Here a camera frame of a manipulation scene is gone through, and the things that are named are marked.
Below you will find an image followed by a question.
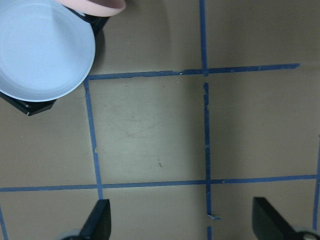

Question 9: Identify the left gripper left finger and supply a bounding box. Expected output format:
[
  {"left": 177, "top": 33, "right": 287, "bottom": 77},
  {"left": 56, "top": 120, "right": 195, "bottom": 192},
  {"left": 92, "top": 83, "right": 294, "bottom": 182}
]
[{"left": 78, "top": 199, "right": 111, "bottom": 240}]

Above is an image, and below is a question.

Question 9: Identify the light blue plate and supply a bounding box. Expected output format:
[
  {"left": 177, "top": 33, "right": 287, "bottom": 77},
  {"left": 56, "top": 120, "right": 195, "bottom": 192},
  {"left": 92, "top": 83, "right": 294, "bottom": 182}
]
[{"left": 0, "top": 0, "right": 96, "bottom": 102}]

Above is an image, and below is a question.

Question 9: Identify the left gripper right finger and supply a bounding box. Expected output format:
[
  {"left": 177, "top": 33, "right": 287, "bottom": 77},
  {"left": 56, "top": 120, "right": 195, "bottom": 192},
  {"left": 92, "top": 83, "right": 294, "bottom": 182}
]
[{"left": 251, "top": 197, "right": 300, "bottom": 240}]

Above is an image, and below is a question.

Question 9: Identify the pink plate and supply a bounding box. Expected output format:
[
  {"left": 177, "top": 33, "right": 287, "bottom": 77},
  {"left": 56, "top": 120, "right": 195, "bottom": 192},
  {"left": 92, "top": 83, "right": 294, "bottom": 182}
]
[{"left": 56, "top": 0, "right": 127, "bottom": 17}]

